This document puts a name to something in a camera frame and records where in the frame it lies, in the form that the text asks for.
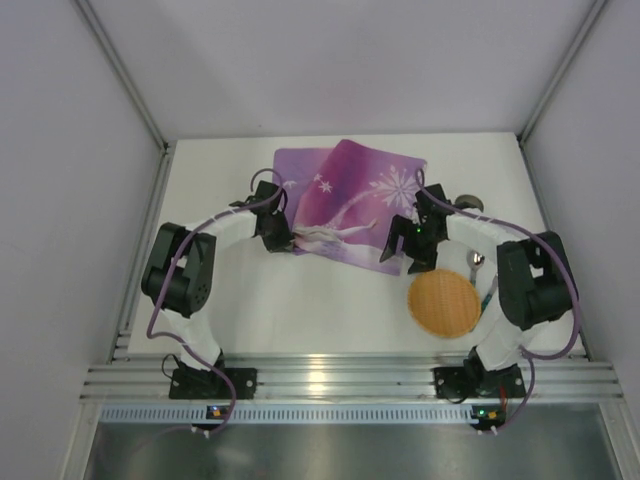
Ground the purple printed cloth placemat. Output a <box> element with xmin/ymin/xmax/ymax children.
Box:
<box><xmin>273</xmin><ymin>139</ymin><xmax>426</xmax><ymax>276</ymax></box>

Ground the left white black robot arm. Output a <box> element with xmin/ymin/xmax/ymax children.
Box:
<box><xmin>141</xmin><ymin>181</ymin><xmax>293</xmax><ymax>370</ymax></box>

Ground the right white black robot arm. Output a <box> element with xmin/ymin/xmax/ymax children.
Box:
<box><xmin>380</xmin><ymin>184</ymin><xmax>580</xmax><ymax>395</ymax></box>

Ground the beige metal cup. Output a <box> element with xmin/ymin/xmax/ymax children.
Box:
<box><xmin>454</xmin><ymin>194</ymin><xmax>484</xmax><ymax>212</ymax></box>

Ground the metal spoon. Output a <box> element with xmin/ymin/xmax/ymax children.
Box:
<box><xmin>466</xmin><ymin>250</ymin><xmax>485</xmax><ymax>286</ymax></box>

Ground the round orange woven plate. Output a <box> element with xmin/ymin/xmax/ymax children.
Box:
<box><xmin>407</xmin><ymin>269</ymin><xmax>481</xmax><ymax>339</ymax></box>

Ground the metal fork teal handle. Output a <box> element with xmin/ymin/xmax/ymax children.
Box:
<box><xmin>481</xmin><ymin>275</ymin><xmax>498</xmax><ymax>313</ymax></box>

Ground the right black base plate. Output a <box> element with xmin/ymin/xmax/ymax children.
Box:
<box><xmin>433</xmin><ymin>365</ymin><xmax>526</xmax><ymax>403</ymax></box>

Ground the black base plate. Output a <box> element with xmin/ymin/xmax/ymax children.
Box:
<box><xmin>168</xmin><ymin>366</ymin><xmax>258</xmax><ymax>400</ymax></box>
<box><xmin>433</xmin><ymin>365</ymin><xmax>526</xmax><ymax>403</ymax></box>

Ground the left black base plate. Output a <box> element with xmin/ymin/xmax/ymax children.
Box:
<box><xmin>168</xmin><ymin>366</ymin><xmax>258</xmax><ymax>400</ymax></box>

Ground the aluminium mounting rail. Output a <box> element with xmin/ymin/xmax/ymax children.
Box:
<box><xmin>80</xmin><ymin>354</ymin><xmax>623</xmax><ymax>403</ymax></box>

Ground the perforated grey cable duct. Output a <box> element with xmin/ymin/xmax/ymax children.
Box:
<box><xmin>100</xmin><ymin>403</ymin><xmax>504</xmax><ymax>425</ymax></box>

